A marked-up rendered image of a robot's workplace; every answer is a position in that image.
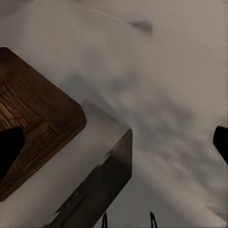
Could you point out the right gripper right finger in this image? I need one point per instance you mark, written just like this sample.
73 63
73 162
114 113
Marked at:
220 141

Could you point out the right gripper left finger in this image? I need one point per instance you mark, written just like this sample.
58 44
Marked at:
11 143

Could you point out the cutting board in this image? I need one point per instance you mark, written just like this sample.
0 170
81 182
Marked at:
28 99

